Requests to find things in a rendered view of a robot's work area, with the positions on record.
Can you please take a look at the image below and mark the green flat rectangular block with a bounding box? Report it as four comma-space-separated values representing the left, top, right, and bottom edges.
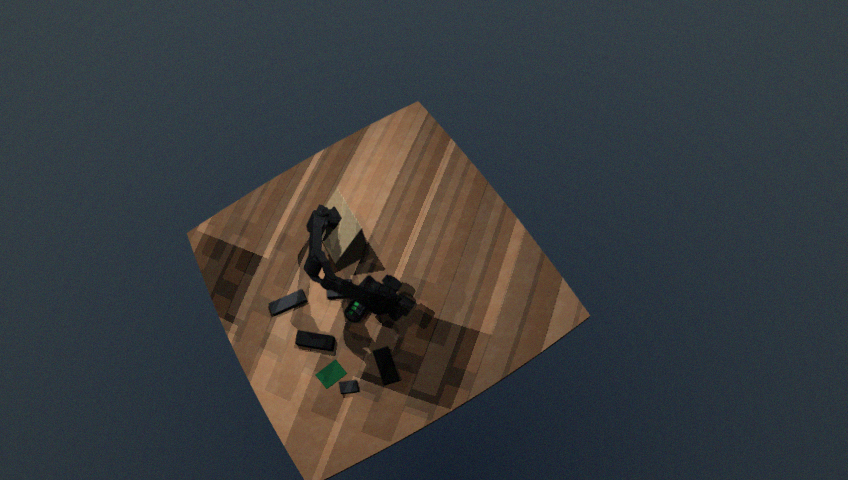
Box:
315, 360, 347, 388

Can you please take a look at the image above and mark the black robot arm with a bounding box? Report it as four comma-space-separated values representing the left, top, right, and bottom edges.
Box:
304, 204, 415, 317

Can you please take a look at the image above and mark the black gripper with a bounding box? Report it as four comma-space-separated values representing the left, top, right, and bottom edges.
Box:
358, 276, 402, 321

